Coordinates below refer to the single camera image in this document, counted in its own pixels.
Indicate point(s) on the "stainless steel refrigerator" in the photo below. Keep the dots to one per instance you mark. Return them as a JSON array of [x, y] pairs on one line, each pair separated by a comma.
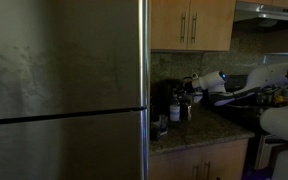
[[64, 83]]

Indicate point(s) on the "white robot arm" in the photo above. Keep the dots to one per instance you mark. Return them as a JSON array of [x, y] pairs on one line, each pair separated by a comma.
[[267, 75]]

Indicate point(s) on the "small dark box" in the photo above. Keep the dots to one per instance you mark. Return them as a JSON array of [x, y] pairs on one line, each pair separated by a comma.
[[159, 128]]

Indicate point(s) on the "small white container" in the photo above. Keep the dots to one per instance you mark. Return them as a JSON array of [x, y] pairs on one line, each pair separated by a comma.
[[286, 93]]

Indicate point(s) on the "small yellow item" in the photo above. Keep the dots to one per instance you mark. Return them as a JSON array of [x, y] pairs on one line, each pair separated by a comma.
[[280, 99]]

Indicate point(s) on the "clear bottle with white label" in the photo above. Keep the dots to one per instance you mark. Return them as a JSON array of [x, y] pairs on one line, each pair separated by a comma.
[[175, 112]]

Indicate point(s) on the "wooden upper cabinet door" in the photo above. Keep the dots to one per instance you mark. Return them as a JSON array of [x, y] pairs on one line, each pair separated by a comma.
[[167, 23], [214, 23]]

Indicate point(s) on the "steel range hood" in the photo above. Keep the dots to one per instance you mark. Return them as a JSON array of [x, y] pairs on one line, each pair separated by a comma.
[[267, 13]]

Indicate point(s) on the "wooden lower cabinet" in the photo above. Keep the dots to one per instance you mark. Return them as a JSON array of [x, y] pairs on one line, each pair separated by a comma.
[[224, 156]]

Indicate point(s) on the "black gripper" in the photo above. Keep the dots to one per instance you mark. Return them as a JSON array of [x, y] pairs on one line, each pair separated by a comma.
[[186, 90]]

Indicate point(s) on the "black stove with knobs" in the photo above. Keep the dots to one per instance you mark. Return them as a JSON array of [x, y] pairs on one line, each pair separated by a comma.
[[244, 115]]

